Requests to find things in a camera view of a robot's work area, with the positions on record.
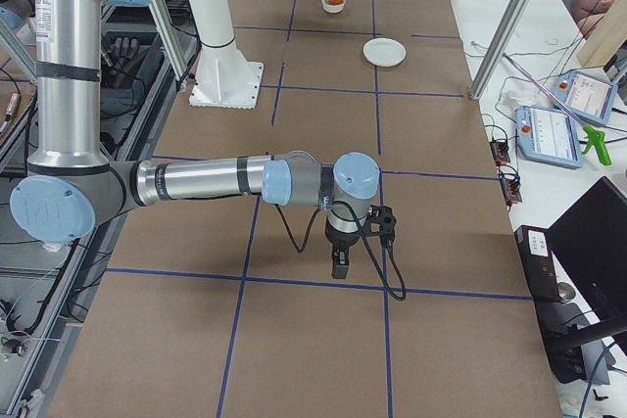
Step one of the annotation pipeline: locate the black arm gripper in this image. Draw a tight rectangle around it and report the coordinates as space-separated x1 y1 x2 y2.
325 229 360 280

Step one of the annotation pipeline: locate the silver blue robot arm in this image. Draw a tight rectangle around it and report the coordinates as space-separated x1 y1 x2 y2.
10 0 385 279

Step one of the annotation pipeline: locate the white round plate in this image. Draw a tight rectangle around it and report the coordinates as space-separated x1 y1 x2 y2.
362 38 407 68

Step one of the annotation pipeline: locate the white bowl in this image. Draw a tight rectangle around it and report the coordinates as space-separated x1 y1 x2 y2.
320 0 346 14

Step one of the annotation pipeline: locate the red circuit board lower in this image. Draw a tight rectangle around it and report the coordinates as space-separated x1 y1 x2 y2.
499 173 522 207

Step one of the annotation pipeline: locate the red circuit board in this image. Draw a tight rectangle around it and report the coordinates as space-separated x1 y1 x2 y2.
490 139 510 165
499 173 522 207

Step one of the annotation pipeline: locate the red circuit board upper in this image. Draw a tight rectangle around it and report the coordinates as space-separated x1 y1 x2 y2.
490 139 510 165

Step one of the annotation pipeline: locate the blue teach pendant near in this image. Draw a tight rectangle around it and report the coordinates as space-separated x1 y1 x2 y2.
515 106 583 168

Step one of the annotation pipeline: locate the blue teach pendant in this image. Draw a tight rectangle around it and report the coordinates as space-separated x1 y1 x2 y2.
515 106 583 168
555 70 618 125

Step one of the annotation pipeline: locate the white crumpled tissue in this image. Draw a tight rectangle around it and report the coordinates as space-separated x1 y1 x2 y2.
501 89 538 108

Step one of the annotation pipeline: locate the black electronics box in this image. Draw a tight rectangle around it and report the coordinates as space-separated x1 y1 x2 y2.
514 225 610 385

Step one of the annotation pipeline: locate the black laptop computer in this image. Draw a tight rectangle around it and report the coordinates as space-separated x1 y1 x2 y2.
547 177 626 319

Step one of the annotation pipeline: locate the silver grabber stick tool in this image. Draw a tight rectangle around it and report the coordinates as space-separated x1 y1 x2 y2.
503 53 611 166

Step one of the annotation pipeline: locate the blue teach pendant far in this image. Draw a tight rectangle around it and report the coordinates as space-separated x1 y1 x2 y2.
555 70 618 125

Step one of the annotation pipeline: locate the wooden beam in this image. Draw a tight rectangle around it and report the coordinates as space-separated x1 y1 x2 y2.
577 0 626 68

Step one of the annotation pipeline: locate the person in white hoodie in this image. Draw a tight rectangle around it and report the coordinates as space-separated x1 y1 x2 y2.
569 0 615 38

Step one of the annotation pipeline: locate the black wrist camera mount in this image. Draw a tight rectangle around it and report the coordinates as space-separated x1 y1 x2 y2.
364 205 397 248

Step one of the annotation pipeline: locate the white camera stand column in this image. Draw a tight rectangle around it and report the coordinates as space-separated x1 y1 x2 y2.
189 0 264 110

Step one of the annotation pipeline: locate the aluminium frame post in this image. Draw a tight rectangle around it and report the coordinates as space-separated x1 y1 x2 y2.
469 0 530 100

